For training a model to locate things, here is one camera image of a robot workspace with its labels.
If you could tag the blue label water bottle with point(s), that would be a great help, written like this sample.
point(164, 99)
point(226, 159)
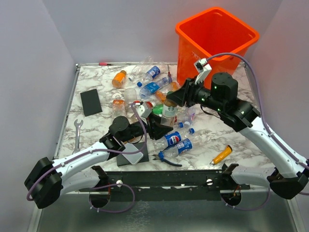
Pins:
point(152, 87)

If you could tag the tall orange label bottle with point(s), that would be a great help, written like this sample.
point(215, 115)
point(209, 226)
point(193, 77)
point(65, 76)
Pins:
point(118, 107)

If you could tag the white rounded box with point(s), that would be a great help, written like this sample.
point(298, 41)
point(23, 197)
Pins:
point(131, 154)

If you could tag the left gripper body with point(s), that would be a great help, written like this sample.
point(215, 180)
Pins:
point(137, 130)

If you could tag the blue handle pliers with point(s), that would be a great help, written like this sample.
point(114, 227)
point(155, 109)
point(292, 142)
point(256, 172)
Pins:
point(162, 159)

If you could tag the black foam pad upper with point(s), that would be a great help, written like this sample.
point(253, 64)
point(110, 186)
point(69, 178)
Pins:
point(90, 102)

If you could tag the red screwdriver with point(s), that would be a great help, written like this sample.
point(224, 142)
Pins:
point(169, 74)

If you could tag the blue label bottle lower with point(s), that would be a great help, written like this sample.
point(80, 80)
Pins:
point(176, 150)

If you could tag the yellow handle utility knife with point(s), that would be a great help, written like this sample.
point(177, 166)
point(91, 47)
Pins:
point(228, 150)

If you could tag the orange plastic bin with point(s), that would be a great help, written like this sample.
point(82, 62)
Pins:
point(208, 33)

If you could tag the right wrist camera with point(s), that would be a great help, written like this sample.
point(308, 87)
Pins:
point(203, 68)

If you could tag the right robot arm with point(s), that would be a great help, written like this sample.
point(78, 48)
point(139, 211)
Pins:
point(289, 176)

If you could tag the brown coffee bottle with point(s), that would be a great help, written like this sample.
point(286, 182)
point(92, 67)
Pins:
point(169, 112)

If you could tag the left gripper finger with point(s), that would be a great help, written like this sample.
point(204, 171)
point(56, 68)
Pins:
point(157, 131)
point(154, 119)

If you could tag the blue label bottle top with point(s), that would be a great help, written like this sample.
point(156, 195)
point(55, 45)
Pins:
point(151, 74)

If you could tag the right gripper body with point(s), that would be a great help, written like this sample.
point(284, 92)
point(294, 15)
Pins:
point(196, 93)

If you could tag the blue pepsi bottle middle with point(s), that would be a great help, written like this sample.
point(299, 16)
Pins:
point(168, 140)

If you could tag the red pen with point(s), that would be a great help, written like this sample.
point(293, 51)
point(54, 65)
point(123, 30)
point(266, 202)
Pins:
point(105, 64)

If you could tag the green sprite bottle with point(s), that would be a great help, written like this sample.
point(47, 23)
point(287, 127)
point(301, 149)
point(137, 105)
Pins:
point(157, 110)

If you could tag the clear plastic cup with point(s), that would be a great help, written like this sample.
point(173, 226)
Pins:
point(130, 95)

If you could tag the clear crushed bottle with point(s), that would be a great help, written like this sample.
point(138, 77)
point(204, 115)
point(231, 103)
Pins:
point(186, 118)

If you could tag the silver wrench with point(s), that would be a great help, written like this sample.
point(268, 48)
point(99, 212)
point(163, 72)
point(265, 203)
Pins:
point(77, 135)

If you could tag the large crushed orange bottle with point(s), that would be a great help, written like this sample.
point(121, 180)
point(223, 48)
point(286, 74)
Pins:
point(161, 94)

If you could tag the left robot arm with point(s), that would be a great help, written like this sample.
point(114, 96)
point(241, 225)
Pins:
point(49, 179)

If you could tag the small orange juice bottle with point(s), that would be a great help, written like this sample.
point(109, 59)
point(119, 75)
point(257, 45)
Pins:
point(119, 79)

